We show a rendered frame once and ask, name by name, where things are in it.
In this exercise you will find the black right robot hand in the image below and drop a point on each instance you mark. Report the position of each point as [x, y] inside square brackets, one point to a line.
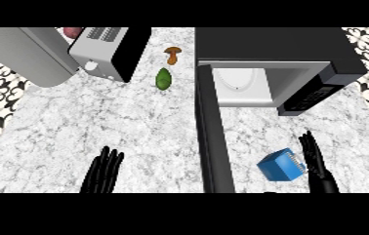
[318, 167]

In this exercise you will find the green avocado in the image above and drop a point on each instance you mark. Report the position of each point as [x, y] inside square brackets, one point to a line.
[163, 79]

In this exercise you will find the dark grey microwave door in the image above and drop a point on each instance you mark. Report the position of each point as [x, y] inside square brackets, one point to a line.
[213, 131]

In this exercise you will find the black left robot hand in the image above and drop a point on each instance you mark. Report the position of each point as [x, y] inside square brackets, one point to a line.
[102, 174]

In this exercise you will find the black microwave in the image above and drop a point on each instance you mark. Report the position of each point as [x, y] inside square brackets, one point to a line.
[284, 66]

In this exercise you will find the grey rounded appliance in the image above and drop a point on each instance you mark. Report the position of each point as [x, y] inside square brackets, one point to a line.
[33, 55]

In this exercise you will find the blue milk carton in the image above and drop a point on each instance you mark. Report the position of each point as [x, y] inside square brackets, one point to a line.
[281, 166]

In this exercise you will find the brown mushroom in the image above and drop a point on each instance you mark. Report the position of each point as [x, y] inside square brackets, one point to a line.
[171, 55]

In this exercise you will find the dark red round object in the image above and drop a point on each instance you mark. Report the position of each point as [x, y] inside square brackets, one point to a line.
[73, 32]

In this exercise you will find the silver and black toaster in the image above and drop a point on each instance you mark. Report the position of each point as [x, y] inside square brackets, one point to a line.
[109, 53]

